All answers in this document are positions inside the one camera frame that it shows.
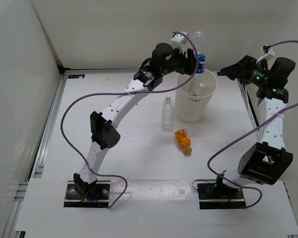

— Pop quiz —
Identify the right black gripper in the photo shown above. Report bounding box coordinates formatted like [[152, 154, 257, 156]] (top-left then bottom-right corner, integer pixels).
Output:
[[221, 56, 271, 87]]

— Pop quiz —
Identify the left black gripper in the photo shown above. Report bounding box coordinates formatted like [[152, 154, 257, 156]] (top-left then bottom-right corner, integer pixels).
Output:
[[160, 46, 201, 76]]

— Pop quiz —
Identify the blue label plastic bottle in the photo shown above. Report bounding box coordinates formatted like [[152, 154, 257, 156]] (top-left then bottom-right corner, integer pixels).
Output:
[[193, 31, 206, 79]]

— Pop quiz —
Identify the white label lemon bottle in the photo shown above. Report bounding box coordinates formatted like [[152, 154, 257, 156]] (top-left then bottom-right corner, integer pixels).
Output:
[[188, 83, 206, 97]]

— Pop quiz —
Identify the clear plastic bottle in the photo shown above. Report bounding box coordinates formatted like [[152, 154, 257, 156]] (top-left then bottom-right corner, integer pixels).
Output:
[[161, 96, 174, 132]]

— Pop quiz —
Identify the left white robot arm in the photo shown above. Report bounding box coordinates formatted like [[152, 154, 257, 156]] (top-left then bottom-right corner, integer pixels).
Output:
[[74, 43, 196, 198]]

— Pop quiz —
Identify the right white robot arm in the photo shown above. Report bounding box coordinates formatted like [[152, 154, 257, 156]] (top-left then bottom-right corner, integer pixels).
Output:
[[213, 55, 296, 198]]

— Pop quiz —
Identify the cream plastic bin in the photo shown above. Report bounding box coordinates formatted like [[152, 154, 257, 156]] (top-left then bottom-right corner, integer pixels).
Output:
[[174, 69, 218, 122]]

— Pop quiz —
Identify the orange juice bottle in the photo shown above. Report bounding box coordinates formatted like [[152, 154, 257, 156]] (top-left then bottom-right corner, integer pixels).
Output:
[[174, 129, 192, 154]]

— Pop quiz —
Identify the left blue corner sticker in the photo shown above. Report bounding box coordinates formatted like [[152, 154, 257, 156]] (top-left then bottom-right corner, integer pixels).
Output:
[[68, 74, 85, 79]]

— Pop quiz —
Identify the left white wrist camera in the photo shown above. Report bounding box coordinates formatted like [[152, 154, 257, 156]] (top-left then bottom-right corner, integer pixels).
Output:
[[170, 32, 188, 54]]

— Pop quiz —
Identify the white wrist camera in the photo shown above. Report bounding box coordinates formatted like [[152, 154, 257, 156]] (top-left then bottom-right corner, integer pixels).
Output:
[[256, 44, 275, 65], [170, 32, 188, 54]]

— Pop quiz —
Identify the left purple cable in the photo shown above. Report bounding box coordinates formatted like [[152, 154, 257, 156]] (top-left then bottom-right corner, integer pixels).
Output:
[[60, 31, 200, 208]]

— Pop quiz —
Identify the purple cable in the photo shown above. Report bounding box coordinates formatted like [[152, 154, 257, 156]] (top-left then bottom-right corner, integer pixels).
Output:
[[60, 31, 200, 208], [207, 39, 298, 208]]

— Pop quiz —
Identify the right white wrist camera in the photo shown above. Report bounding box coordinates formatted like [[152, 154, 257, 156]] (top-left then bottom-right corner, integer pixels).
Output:
[[256, 44, 275, 65]]

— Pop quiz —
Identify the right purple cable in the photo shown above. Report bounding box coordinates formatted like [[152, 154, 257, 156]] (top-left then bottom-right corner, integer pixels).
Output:
[[207, 39, 298, 208]]

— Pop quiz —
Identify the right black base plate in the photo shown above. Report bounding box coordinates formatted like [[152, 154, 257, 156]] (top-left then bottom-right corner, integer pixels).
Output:
[[192, 179, 246, 210]]

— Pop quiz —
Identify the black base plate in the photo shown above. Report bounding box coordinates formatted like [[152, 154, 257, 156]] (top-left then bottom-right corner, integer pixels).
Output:
[[63, 180, 111, 208], [192, 179, 246, 210]]

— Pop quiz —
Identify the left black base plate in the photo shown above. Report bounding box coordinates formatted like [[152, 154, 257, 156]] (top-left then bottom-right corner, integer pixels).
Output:
[[63, 180, 111, 208]]

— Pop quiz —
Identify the aluminium table frame rail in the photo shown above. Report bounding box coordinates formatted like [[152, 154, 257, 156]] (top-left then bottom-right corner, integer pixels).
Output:
[[2, 60, 66, 238]]

